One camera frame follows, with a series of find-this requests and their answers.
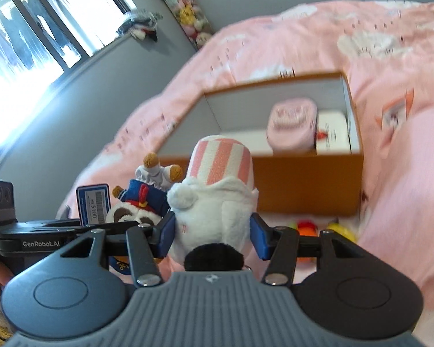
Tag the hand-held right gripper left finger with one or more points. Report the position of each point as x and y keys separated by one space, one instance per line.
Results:
x=166 y=232

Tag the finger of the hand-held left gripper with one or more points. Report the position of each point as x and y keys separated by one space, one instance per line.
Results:
x=112 y=227

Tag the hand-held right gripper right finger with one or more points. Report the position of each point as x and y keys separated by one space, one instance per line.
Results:
x=259 y=235

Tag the panda plush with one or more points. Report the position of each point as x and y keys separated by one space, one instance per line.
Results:
x=144 y=197

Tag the white plush with striped hat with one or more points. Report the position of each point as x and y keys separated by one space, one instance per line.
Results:
x=209 y=217

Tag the orange cardboard box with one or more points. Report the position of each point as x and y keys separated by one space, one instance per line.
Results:
x=311 y=184

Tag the blue white hang tag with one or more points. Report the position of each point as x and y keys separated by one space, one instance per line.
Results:
x=93 y=204

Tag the small orange toy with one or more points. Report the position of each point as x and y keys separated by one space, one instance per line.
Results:
x=306 y=229

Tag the yellow round tape measure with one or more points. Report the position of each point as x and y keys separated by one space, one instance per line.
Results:
x=338 y=228

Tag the white glasses case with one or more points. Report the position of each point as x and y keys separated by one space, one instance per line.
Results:
x=332 y=130

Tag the pink printed blanket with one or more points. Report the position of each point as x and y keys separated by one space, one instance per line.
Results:
x=401 y=188

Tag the window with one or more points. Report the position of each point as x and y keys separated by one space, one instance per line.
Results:
x=21 y=61

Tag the pile of clothes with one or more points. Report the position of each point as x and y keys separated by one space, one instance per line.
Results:
x=139 y=21

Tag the row of plush toys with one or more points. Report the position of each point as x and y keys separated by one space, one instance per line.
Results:
x=184 y=11

